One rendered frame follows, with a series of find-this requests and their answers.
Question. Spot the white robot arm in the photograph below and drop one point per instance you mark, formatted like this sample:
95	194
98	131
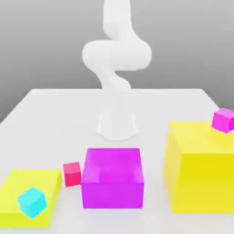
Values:
117	54

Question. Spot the small red cube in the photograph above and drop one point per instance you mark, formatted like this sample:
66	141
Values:
72	175

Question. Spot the small magenta cube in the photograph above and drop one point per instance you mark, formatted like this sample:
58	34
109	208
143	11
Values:
223	120

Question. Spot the large yellow box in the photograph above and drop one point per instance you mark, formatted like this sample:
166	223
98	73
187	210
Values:
201	179

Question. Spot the large magenta box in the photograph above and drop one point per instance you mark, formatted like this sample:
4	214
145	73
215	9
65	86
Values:
112	182

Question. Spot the flat lime yellow box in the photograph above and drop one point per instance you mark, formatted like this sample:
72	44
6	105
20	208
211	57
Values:
36	179

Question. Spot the small cyan cube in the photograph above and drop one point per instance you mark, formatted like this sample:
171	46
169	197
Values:
32	202

